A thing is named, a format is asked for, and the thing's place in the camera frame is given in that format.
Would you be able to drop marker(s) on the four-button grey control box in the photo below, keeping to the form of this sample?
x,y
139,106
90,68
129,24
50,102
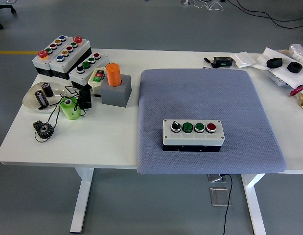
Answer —
x,y
190,139
75,76

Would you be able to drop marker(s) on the five-button grey control box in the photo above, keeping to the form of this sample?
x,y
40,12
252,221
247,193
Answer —
x,y
41,62
68,62

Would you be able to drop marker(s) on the grey block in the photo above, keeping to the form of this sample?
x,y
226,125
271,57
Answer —
x,y
117,96

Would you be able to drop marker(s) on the grey-blue textured mat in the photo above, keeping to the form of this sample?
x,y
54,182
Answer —
x,y
190,93

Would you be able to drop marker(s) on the orange cylinder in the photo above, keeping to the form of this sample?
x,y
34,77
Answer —
x,y
113,76

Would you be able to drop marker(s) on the small black device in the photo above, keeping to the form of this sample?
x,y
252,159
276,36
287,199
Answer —
x,y
85,99

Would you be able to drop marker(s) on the green cylinder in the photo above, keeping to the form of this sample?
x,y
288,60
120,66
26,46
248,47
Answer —
x,y
70,110

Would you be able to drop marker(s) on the silver floor socket box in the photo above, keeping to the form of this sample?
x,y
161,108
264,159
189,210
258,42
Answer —
x,y
215,178

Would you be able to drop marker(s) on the black module with green connector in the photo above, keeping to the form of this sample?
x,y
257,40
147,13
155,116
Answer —
x,y
222,62

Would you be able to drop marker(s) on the silver floor plate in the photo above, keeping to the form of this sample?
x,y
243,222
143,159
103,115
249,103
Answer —
x,y
218,197

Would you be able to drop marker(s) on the black cylindrical capacitor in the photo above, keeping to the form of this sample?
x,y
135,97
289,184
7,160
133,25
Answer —
x,y
41,99
48,90

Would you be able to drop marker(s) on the black metal gear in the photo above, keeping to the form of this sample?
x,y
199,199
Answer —
x,y
44,131

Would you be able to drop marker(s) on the white flat box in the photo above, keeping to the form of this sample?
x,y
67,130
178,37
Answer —
x,y
243,60

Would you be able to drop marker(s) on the white table leg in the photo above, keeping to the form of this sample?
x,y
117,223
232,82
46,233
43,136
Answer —
x,y
81,200
255,208

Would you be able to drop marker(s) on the clear plastic dish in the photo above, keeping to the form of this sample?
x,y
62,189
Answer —
x,y
31,100

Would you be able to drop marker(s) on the clear plastic bag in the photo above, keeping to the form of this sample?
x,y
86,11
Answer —
x,y
276,78

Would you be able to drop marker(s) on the white paper sheet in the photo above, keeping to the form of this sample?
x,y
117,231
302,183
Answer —
x,y
268,55

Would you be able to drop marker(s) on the bubble wrap bag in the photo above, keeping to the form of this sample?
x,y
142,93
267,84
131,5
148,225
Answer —
x,y
298,50

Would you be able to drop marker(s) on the cream two-button pendant switch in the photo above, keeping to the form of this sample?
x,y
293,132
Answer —
x,y
92,82

